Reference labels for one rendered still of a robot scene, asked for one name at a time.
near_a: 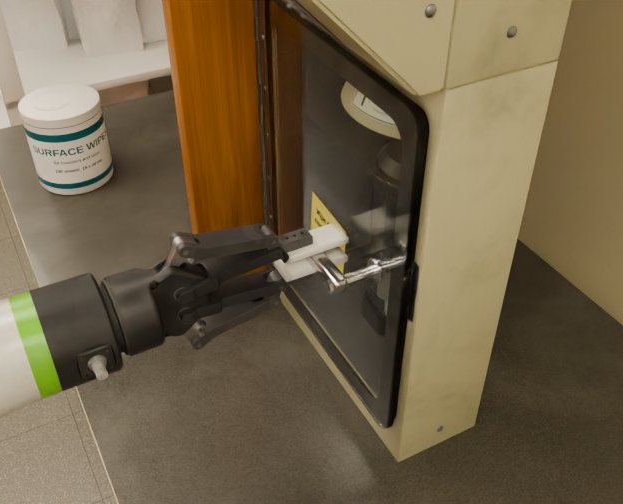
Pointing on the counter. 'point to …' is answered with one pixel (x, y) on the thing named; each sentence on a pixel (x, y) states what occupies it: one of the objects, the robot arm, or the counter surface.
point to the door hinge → (260, 103)
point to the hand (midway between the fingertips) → (311, 251)
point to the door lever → (337, 282)
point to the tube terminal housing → (468, 209)
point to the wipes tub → (67, 138)
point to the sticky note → (322, 219)
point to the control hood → (393, 36)
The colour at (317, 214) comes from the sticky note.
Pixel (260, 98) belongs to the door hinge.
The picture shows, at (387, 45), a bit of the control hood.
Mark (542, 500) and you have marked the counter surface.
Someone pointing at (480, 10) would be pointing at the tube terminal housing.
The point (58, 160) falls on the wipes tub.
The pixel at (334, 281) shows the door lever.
